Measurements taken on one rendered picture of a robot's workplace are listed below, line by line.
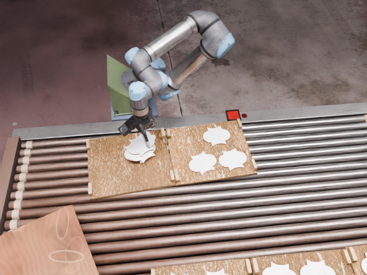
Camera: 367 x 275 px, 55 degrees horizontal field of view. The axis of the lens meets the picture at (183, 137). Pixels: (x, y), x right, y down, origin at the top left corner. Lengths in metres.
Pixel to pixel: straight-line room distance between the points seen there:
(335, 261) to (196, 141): 0.85
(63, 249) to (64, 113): 2.02
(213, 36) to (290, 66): 2.24
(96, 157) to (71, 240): 0.49
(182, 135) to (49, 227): 0.79
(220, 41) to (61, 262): 1.16
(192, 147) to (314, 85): 2.12
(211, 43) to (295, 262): 1.03
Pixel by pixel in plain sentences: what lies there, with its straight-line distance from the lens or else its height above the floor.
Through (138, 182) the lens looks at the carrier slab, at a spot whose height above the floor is 0.94.
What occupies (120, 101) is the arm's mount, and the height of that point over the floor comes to 0.99.
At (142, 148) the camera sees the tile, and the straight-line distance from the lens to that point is 1.79.
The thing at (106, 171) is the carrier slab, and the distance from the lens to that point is 1.79.
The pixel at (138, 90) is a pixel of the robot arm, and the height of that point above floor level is 1.37.
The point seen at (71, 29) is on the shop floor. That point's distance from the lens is 4.34.
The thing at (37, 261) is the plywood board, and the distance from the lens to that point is 1.55.
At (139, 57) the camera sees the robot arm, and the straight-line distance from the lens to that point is 1.58.
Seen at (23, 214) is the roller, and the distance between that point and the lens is 1.81.
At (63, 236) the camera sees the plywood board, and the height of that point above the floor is 1.04.
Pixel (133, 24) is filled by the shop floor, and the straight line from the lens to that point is 4.28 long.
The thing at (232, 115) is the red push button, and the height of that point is 0.93.
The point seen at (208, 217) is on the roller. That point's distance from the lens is 1.66.
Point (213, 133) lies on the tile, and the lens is 1.89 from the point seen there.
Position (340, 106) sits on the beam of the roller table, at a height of 0.91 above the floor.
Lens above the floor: 2.42
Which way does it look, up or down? 52 degrees down
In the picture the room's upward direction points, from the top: 1 degrees clockwise
